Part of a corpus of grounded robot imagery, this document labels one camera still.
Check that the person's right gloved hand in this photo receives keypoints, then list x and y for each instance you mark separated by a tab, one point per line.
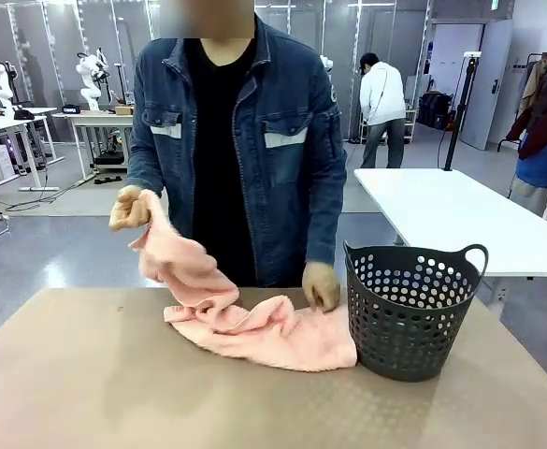
130	210

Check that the background person in white jacket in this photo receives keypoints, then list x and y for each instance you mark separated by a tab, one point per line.
383	93

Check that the pink towel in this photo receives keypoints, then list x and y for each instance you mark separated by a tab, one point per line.
301	337

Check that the dark grey perforated laundry basket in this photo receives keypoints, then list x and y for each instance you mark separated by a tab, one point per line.
394	346

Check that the large white table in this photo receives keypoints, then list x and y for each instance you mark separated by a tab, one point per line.
464	210

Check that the person's left forearm denim sleeve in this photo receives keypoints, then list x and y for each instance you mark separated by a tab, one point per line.
326	224

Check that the person in denim jacket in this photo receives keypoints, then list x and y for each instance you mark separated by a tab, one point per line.
277	187

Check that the black luggage bags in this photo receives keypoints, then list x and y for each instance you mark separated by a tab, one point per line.
434	110

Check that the grey open door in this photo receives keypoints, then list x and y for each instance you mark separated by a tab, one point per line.
485	84

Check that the beige hanging coat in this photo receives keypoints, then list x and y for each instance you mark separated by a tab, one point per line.
530	89

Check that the small black bag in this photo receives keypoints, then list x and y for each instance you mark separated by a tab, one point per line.
71	108

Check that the small cardboard box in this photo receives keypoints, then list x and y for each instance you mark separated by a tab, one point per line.
123	110

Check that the blue hanging garment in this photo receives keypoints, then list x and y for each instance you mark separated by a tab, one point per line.
542	163

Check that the white desk with cardboard box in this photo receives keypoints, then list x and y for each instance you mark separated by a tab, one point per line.
100	119

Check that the person's left gloved hand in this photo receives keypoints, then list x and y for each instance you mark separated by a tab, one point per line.
321	285

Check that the person's right forearm denim sleeve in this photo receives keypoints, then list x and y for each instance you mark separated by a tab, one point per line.
144	168

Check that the black tripod stand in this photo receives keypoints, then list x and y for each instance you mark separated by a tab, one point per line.
457	117

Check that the white desk with robot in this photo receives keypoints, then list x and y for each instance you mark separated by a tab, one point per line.
16	124

